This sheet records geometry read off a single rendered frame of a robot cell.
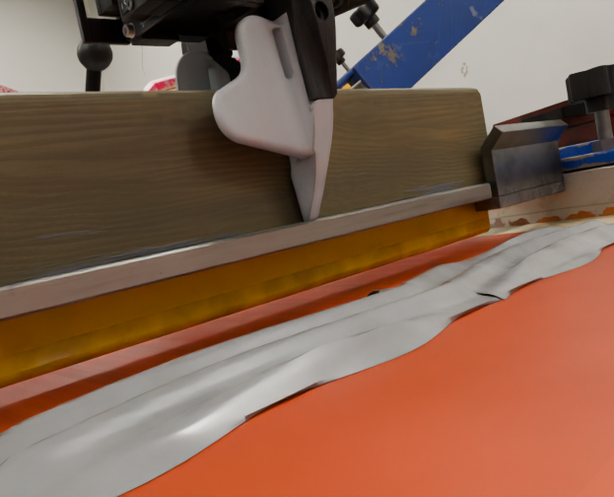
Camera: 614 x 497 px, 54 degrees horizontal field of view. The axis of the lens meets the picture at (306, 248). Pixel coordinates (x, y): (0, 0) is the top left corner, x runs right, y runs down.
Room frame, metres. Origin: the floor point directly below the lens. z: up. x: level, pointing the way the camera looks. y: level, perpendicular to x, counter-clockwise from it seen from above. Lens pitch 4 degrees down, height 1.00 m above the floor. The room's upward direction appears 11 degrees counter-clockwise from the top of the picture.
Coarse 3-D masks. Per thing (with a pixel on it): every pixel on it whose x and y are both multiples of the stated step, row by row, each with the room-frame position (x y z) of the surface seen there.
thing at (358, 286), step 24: (480, 240) 0.43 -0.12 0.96; (504, 240) 0.40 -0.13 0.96; (408, 264) 0.37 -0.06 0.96; (432, 264) 0.35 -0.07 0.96; (600, 264) 0.25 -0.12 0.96; (312, 288) 0.34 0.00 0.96; (336, 288) 0.32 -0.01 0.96; (360, 288) 0.31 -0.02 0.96; (384, 288) 0.29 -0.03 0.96; (528, 288) 0.23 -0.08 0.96; (552, 288) 0.22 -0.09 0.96; (576, 288) 0.21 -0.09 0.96; (600, 288) 0.20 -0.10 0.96
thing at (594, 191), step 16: (576, 176) 0.44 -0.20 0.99; (592, 176) 0.43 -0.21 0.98; (608, 176) 0.42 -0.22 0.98; (560, 192) 0.45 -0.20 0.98; (576, 192) 0.44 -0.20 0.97; (592, 192) 0.43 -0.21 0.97; (608, 192) 0.43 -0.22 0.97; (512, 208) 0.48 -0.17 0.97; (528, 208) 0.47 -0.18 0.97; (544, 208) 0.46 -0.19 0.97; (560, 208) 0.45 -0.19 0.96; (576, 208) 0.44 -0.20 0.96; (592, 208) 0.43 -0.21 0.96; (608, 208) 0.43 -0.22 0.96; (496, 224) 0.49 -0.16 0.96; (512, 224) 0.48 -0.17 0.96
